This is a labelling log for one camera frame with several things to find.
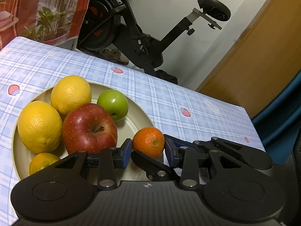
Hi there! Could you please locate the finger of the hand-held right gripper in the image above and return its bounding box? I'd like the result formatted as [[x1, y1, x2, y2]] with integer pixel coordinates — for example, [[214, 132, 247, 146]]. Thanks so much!
[[130, 150, 181, 182], [163, 134, 274, 170]]

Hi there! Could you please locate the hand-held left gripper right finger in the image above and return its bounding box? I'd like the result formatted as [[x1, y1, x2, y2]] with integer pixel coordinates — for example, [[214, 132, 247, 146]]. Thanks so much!
[[165, 138, 220, 191]]

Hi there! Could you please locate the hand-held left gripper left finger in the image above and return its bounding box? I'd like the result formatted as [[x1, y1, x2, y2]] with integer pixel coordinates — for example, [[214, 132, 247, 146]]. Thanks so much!
[[53, 138, 132, 191]]

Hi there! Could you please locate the beige round plate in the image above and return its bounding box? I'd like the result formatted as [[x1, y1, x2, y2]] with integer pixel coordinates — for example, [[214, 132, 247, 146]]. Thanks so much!
[[11, 82, 156, 182]]

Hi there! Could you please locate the red apple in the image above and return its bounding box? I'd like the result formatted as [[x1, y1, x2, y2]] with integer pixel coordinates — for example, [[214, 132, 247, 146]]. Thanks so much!
[[62, 103, 118, 155]]

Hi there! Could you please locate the small green apple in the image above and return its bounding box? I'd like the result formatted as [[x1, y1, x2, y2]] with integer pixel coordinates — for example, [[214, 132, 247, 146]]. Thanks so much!
[[97, 90, 129, 122]]

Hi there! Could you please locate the small yellow lemon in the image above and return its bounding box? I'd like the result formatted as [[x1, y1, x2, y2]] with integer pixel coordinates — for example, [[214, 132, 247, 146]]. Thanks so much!
[[50, 75, 92, 116]]

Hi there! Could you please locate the greenish orange tangerine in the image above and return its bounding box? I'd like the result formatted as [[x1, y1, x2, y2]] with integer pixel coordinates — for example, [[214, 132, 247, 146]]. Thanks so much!
[[29, 153, 62, 176]]

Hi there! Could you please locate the large yellow lemon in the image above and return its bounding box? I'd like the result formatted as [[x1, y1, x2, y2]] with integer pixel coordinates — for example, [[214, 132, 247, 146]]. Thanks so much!
[[17, 101, 63, 154]]

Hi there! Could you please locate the dark blue curved object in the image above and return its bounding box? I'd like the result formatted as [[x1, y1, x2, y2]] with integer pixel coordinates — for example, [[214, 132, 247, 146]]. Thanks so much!
[[252, 71, 301, 154]]

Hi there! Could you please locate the blue plaid tablecloth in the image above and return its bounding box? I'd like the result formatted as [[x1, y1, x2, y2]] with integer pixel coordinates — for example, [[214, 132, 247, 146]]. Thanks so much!
[[0, 36, 266, 226]]

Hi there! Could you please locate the brown wooden door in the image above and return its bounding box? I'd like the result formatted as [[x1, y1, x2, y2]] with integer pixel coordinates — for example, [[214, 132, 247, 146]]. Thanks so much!
[[196, 0, 301, 119]]

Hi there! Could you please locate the brown sandal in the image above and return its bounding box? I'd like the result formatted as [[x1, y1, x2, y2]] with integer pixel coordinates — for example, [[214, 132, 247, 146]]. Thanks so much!
[[99, 48, 130, 65]]

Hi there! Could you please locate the black exercise bike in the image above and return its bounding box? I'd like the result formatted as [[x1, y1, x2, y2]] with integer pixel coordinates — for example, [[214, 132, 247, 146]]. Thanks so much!
[[76, 0, 232, 85]]

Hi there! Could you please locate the printed backdrop cloth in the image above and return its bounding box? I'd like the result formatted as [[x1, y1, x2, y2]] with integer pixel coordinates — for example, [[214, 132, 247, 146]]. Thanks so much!
[[0, 0, 99, 49]]

